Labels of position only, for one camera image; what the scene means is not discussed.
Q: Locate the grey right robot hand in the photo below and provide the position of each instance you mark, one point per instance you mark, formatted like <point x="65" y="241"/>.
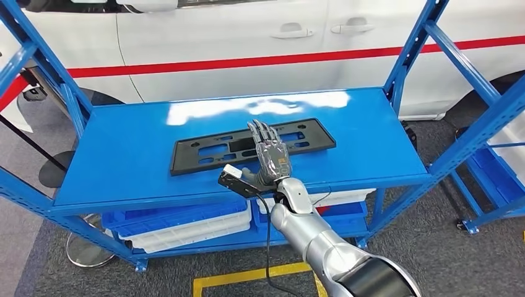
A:
<point x="272" y="160"/>

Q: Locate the black plastic plate frame part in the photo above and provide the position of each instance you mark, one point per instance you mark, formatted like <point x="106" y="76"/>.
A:
<point x="188" y="158"/>

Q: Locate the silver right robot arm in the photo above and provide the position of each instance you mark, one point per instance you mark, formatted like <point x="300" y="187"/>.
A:
<point x="320" y="246"/>

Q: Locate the blue metal shelf rack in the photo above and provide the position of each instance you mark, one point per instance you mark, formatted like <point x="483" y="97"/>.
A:
<point x="123" y="155"/>
<point x="492" y="176"/>

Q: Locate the small red item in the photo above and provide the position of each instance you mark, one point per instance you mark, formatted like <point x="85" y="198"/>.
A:
<point x="323" y="210"/>

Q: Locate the blue plastic crate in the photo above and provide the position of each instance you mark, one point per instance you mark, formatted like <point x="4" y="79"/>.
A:
<point x="164" y="215"/>
<point x="348" y="219"/>

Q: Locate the black ribbed object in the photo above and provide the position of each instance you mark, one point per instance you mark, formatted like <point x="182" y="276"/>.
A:
<point x="409" y="135"/>

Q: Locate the white car with red stripe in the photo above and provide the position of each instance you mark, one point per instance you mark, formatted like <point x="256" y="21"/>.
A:
<point x="205" y="37"/>

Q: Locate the small black caster wheel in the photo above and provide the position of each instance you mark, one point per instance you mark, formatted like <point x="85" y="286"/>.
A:
<point x="462" y="225"/>

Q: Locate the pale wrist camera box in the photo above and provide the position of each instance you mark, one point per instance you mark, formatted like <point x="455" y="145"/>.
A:
<point x="232" y="171"/>

